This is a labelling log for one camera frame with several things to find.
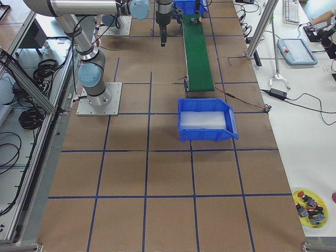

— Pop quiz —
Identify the green conveyor belt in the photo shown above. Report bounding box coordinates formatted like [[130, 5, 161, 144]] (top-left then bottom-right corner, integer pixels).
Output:
[[182, 14, 214, 92]]

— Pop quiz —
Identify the blue destination bin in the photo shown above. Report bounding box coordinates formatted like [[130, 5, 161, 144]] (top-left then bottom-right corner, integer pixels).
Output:
[[177, 98, 239, 142]]

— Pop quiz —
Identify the white foam pad destination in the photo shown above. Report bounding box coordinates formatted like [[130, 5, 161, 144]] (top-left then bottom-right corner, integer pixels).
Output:
[[180, 111, 226, 130]]

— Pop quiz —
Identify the white keyboard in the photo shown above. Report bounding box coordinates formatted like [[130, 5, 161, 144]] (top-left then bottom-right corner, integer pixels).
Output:
[[282, 0, 300, 25]]

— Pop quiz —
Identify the aluminium profile post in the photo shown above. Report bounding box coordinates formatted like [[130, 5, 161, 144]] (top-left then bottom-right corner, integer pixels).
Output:
[[246, 0, 278, 59]]

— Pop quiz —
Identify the red black wire pair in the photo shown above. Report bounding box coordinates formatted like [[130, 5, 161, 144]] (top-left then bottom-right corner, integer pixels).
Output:
[[214, 86, 271, 113]]

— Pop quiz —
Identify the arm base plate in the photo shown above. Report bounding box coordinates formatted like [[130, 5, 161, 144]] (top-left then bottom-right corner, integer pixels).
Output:
[[76, 82, 122, 116], [98, 15, 132, 36]]

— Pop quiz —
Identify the teach pendant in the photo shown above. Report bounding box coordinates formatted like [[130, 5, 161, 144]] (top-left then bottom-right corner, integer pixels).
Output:
[[277, 38, 318, 66]]

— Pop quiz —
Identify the yellow plate of buttons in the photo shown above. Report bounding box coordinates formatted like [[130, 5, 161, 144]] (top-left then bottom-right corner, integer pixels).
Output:
[[292, 188, 329, 228]]

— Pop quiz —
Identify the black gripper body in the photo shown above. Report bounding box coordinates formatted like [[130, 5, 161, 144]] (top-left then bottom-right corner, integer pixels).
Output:
[[155, 0, 173, 29]]

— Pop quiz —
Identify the yellow mushroom push button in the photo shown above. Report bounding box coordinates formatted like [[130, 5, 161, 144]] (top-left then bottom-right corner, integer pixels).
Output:
[[190, 17, 202, 25]]

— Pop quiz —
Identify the black power adapter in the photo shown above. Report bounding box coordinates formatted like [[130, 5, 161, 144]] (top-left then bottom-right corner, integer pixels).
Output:
[[269, 88, 287, 100]]

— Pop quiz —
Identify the blue source bin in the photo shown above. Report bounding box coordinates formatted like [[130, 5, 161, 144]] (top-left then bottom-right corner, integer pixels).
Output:
[[174, 0, 208, 14]]

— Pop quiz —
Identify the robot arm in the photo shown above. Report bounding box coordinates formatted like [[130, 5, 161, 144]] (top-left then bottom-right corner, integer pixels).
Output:
[[25, 1, 151, 116], [101, 1, 206, 29]]

